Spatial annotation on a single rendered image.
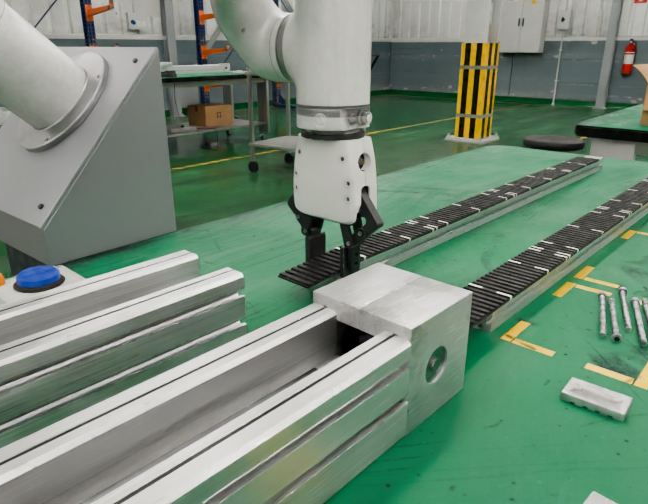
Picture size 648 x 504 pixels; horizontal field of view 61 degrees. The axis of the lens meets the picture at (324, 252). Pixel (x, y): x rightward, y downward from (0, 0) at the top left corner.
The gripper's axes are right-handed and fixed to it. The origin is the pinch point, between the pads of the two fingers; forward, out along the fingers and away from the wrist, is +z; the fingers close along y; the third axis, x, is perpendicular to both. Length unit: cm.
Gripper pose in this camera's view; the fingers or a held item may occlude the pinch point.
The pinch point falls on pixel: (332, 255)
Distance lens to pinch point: 69.8
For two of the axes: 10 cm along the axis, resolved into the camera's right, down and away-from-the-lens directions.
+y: -7.4, -2.4, 6.4
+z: 0.0, 9.4, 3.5
